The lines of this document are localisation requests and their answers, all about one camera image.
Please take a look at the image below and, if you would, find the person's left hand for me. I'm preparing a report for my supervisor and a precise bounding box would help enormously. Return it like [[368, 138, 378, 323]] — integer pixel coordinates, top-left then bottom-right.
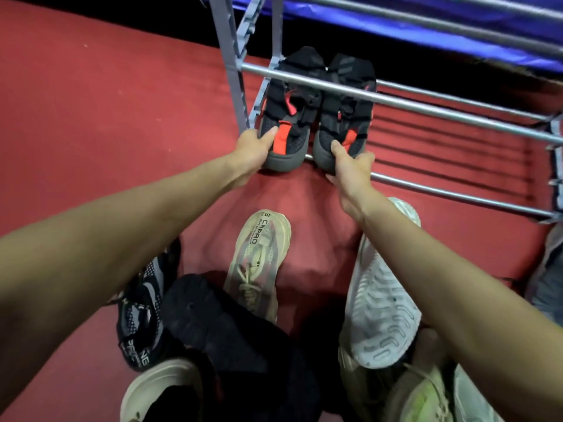
[[226, 125, 279, 189]]

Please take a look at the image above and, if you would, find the person's right hand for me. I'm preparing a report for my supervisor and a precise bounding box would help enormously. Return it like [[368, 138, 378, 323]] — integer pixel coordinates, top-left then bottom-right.
[[325, 139, 377, 224]]

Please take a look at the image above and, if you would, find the black red high-top shoe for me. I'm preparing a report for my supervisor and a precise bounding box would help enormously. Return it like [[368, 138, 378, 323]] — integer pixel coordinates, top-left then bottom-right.
[[313, 53, 378, 174], [257, 46, 328, 173]]

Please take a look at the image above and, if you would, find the grey metal shoe rack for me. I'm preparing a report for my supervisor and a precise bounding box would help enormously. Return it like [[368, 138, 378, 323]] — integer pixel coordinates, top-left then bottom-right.
[[207, 0, 563, 224]]

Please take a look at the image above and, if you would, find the beige pink chunky sneaker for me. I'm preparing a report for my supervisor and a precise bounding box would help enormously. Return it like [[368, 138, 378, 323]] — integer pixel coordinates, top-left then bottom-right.
[[223, 209, 292, 324]]

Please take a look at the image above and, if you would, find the white ribbed sole sneaker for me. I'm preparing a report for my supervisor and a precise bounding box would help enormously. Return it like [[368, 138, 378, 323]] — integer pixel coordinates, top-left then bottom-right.
[[338, 197, 423, 370]]

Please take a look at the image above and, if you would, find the black green sneaker lugged sole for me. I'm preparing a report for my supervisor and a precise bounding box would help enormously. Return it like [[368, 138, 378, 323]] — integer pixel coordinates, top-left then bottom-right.
[[525, 223, 563, 326]]

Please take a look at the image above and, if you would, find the beige yellow-green sneaker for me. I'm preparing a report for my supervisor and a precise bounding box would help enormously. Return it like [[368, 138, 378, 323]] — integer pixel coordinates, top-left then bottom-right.
[[337, 342, 455, 422]]

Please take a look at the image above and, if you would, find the white sneaker green stripe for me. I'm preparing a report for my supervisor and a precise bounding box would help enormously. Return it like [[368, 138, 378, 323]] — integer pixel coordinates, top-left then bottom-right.
[[453, 363, 504, 422]]

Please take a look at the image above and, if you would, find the person's left forearm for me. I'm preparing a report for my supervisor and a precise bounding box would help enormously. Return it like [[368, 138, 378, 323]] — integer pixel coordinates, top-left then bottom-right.
[[0, 151, 247, 400]]

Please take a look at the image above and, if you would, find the person's right forearm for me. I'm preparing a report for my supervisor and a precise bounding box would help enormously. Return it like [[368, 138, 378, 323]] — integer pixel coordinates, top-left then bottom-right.
[[351, 193, 563, 422]]

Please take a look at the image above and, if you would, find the person's left leg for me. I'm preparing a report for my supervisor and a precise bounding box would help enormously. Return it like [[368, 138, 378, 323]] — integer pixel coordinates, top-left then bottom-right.
[[143, 377, 208, 422]]

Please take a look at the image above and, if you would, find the blue cloth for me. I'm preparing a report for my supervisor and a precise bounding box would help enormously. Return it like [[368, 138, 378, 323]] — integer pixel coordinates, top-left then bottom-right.
[[198, 0, 563, 75]]

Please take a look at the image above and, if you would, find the beige clog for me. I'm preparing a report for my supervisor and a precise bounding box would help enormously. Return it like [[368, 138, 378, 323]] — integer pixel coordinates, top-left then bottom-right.
[[119, 358, 204, 422]]

